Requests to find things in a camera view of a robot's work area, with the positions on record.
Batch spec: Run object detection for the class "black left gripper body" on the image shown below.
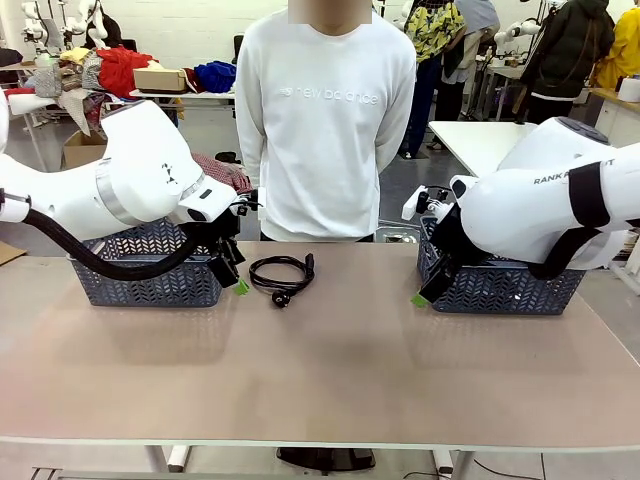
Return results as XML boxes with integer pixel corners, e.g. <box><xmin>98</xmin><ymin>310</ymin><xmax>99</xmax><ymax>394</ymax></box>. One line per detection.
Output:
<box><xmin>192</xmin><ymin>207</ymin><xmax>242</xmax><ymax>261</ymax></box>

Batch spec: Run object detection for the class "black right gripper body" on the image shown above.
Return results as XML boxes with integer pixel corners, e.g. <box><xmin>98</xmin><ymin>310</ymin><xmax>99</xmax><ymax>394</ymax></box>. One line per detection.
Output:
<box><xmin>428</xmin><ymin>202</ymin><xmax>474</xmax><ymax>274</ymax></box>

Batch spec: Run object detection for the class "metal tray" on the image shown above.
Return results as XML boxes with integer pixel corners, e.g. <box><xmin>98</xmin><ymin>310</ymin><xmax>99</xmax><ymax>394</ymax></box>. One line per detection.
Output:
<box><xmin>374</xmin><ymin>225</ymin><xmax>422</xmax><ymax>244</ymax></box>

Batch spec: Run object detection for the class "red checkered cloth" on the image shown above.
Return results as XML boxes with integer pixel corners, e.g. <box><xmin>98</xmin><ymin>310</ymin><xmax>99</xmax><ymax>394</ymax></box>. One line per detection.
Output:
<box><xmin>192</xmin><ymin>152</ymin><xmax>255</xmax><ymax>195</ymax></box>

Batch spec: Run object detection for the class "grey lattice plastic basket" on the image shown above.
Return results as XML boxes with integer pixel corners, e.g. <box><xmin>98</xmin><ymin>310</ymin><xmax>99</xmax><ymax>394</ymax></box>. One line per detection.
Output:
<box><xmin>416</xmin><ymin>214</ymin><xmax>587</xmax><ymax>316</ymax></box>
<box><xmin>66</xmin><ymin>215</ymin><xmax>225</xmax><ymax>308</ymax></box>

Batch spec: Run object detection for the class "large white table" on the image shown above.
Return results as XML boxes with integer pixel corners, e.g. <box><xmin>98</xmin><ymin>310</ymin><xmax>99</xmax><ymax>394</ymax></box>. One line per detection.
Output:
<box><xmin>427</xmin><ymin>120</ymin><xmax>541</xmax><ymax>179</ymax></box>

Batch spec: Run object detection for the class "person in white sweatshirt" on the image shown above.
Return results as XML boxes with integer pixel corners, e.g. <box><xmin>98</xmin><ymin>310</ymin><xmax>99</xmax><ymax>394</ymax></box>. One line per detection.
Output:
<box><xmin>234</xmin><ymin>8</ymin><xmax>418</xmax><ymax>244</ymax></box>

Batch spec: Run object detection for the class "white background work table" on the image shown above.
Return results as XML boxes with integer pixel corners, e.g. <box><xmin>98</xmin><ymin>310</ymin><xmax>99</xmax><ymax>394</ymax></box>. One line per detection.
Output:
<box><xmin>128</xmin><ymin>88</ymin><xmax>237</xmax><ymax>131</ymax></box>

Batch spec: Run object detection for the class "open cardboard box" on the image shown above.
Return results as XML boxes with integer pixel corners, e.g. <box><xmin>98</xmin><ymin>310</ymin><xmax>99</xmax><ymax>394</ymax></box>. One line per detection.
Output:
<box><xmin>61</xmin><ymin>128</ymin><xmax>109</xmax><ymax>171</ymax></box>

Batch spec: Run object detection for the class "blue cloth pile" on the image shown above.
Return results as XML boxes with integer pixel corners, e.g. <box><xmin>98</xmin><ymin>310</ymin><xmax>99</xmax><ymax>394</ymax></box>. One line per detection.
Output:
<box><xmin>193</xmin><ymin>60</ymin><xmax>239</xmax><ymax>94</ymax></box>

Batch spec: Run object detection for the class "closed flat cardboard box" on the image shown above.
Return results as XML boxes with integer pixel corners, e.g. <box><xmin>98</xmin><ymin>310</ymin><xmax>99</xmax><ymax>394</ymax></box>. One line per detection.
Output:
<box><xmin>132</xmin><ymin>67</ymin><xmax>190</xmax><ymax>95</ymax></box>

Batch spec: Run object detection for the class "white table leg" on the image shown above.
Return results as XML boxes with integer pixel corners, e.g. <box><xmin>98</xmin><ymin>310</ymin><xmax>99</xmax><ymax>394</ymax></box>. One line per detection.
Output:
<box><xmin>431</xmin><ymin>448</ymin><xmax>475</xmax><ymax>480</ymax></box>
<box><xmin>143</xmin><ymin>443</ymin><xmax>195</xmax><ymax>474</ymax></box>

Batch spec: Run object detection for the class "red cloth pile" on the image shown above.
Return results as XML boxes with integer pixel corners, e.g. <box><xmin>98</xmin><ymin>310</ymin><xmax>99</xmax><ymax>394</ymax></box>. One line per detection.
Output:
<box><xmin>95</xmin><ymin>45</ymin><xmax>160</xmax><ymax>101</ymax></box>

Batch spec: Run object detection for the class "black round floor base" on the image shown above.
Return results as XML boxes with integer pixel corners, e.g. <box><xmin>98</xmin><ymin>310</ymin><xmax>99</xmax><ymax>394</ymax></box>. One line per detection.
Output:
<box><xmin>275</xmin><ymin>447</ymin><xmax>377</xmax><ymax>472</ymax></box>

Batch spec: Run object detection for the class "white cabinet with wooden top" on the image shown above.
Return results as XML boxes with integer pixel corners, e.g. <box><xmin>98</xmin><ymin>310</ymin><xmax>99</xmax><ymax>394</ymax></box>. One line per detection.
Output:
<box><xmin>583</xmin><ymin>87</ymin><xmax>640</xmax><ymax>149</ymax></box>

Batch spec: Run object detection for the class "person in yellow patterned top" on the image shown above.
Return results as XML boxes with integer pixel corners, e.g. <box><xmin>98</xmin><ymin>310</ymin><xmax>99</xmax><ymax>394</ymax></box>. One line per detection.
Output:
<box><xmin>399</xmin><ymin>0</ymin><xmax>469</xmax><ymax>160</ymax></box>

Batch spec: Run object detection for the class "person in grey top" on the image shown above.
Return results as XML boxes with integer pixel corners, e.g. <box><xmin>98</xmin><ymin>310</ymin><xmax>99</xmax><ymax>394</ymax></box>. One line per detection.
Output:
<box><xmin>439</xmin><ymin>0</ymin><xmax>503</xmax><ymax>122</ymax></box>

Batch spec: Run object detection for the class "patterned clothes pile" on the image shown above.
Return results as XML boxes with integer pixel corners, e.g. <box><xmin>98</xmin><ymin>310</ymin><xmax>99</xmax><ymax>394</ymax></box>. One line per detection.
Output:
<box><xmin>32</xmin><ymin>47</ymin><xmax>119</xmax><ymax>136</ymax></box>

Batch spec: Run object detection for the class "person in dark jacket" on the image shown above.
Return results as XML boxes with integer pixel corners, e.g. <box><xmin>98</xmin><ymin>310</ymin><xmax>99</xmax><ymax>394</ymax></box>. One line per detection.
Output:
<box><xmin>518</xmin><ymin>0</ymin><xmax>617</xmax><ymax>126</ymax></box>

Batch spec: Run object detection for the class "white padded ironing stand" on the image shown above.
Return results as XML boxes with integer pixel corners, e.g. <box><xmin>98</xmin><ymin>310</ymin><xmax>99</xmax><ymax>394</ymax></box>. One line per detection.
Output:
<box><xmin>7</xmin><ymin>92</ymin><xmax>71</xmax><ymax>174</ymax></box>

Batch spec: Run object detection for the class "white paper roll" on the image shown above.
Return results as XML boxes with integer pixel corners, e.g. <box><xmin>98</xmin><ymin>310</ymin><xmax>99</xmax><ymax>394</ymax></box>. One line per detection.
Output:
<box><xmin>618</xmin><ymin>74</ymin><xmax>640</xmax><ymax>104</ymax></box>

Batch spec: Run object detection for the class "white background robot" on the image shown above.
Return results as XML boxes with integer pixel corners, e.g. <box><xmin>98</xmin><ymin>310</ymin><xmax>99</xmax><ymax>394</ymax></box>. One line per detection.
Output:
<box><xmin>67</xmin><ymin>0</ymin><xmax>109</xmax><ymax>51</ymax></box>
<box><xmin>19</xmin><ymin>0</ymin><xmax>66</xmax><ymax>51</ymax></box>

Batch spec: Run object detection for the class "person in yellow jacket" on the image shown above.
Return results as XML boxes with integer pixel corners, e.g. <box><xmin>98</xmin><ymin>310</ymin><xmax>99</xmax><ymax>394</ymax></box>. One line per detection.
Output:
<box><xmin>593</xmin><ymin>5</ymin><xmax>640</xmax><ymax>92</ymax></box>

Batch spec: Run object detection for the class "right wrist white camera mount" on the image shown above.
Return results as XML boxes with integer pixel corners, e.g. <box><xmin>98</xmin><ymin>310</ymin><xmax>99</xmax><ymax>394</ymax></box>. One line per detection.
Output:
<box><xmin>400</xmin><ymin>183</ymin><xmax>454</xmax><ymax>224</ymax></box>

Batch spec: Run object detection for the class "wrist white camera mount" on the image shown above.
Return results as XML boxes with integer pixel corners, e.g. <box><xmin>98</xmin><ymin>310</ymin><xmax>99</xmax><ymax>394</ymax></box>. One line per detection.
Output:
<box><xmin>232</xmin><ymin>186</ymin><xmax>266</xmax><ymax>220</ymax></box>
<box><xmin>400</xmin><ymin>183</ymin><xmax>454</xmax><ymax>224</ymax></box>

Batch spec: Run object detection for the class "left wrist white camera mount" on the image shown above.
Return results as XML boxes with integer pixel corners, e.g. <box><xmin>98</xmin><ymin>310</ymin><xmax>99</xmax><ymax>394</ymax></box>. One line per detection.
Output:
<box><xmin>232</xmin><ymin>186</ymin><xmax>266</xmax><ymax>220</ymax></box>

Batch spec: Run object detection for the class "black cable with round plug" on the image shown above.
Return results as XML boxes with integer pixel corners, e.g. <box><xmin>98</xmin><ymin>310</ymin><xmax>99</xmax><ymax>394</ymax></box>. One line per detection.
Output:
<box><xmin>248</xmin><ymin>252</ymin><xmax>317</xmax><ymax>310</ymax></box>

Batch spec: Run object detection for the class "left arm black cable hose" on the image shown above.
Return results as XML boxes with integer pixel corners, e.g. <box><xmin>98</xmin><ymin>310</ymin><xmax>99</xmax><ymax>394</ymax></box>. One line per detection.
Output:
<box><xmin>23</xmin><ymin>207</ymin><xmax>214</xmax><ymax>282</ymax></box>

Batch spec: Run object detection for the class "thin black floor cable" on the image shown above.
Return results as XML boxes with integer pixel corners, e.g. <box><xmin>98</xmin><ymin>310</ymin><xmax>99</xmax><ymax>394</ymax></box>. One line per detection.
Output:
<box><xmin>472</xmin><ymin>455</ymin><xmax>547</xmax><ymax>480</ymax></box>

